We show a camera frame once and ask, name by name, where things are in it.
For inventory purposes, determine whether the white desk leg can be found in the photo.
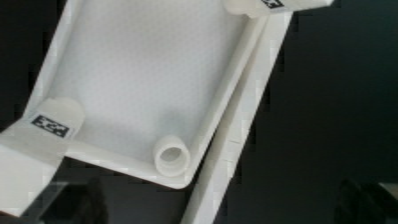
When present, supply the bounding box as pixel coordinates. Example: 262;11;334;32
222;0;334;18
0;98;85;217

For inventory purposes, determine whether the white front rail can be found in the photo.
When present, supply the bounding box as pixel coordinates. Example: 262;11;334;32
179;12;291;224

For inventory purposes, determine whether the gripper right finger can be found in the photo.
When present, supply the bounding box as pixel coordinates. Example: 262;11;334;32
334;179;398;224

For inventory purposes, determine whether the white desk top tray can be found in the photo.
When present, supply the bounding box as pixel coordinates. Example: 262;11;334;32
28;0;266;189

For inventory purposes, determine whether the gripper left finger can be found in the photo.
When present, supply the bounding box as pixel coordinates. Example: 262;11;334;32
14;178;110;224

